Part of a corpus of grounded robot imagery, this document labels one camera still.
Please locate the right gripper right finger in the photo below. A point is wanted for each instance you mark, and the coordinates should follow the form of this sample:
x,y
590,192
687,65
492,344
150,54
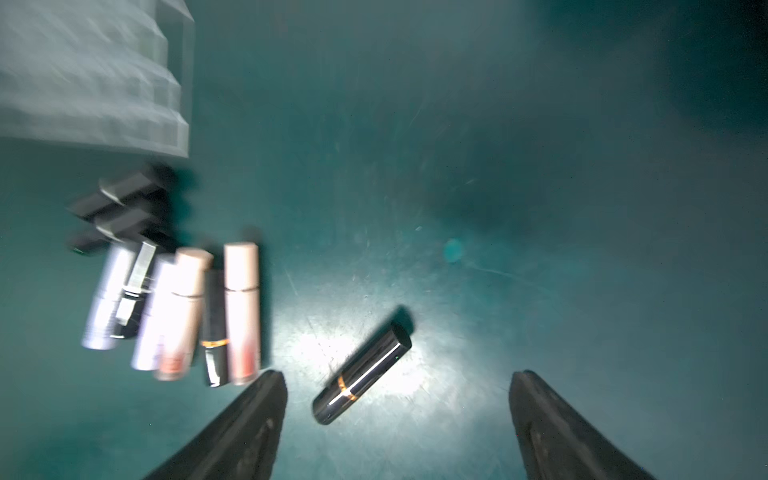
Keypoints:
x,y
556,442

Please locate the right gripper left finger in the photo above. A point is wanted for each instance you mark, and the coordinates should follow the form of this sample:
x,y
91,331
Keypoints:
x,y
241,442

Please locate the black gold-band lipstick short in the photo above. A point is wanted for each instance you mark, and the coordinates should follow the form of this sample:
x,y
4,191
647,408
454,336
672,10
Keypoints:
x,y
213,335

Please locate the pink ombre lip gloss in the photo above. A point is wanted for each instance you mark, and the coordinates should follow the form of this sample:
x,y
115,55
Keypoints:
x,y
242,308

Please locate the clear acrylic lipstick organizer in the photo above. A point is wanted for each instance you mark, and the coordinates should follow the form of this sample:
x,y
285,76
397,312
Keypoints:
x,y
112,74

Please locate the lilac lip gloss right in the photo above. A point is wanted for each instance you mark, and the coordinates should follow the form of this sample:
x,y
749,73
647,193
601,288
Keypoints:
x,y
147,351

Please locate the lilac lip gloss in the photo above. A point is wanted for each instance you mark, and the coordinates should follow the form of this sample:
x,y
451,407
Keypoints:
x,y
147,351
101,321

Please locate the black slim lipstick tube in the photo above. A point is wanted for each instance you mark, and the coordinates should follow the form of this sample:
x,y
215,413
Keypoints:
x,y
129,310

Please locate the lilac lip gloss left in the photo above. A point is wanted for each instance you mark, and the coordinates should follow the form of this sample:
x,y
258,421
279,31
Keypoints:
x,y
101,321

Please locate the black lipstick lower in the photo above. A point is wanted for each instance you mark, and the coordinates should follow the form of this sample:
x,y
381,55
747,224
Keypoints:
x,y
129,225

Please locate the black lipstick upper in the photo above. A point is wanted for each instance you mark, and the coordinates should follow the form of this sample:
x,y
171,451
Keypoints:
x,y
114,193

